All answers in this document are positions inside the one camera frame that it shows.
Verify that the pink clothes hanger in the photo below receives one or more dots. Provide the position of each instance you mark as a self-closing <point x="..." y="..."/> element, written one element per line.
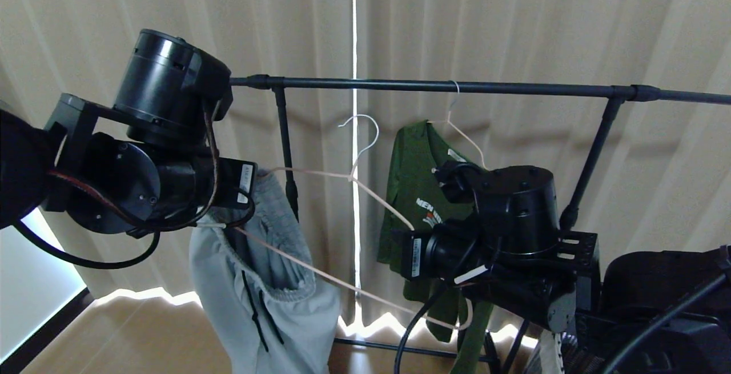
<point x="465" y="140"/>
<point x="320" y="173"/>

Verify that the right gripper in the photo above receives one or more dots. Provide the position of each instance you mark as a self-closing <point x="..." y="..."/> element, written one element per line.
<point x="451" y="251"/>

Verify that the green printed shirt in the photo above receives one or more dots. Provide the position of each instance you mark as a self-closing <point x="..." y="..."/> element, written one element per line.
<point x="411" y="174"/>

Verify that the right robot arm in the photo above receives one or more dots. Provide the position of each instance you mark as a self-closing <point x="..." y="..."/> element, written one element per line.
<point x="514" y="208"/>

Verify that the black clothes rack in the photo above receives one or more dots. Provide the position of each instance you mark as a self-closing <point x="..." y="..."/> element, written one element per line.
<point x="514" y="87"/>

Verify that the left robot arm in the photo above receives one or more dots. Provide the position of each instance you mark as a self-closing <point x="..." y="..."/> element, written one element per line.
<point x="165" y="77"/>

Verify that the white laundry basket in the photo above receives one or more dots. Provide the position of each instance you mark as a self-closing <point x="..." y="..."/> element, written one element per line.
<point x="551" y="357"/>

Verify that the beige curtain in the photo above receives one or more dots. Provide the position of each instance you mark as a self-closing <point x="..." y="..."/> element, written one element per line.
<point x="514" y="20"/>

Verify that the pale grey garment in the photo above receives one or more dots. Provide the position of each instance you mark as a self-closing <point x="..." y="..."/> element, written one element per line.
<point x="285" y="328"/>

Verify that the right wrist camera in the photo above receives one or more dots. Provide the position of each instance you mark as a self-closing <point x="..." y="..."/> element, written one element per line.
<point x="457" y="183"/>

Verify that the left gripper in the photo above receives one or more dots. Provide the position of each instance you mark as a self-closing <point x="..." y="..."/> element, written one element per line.
<point x="171" y="185"/>

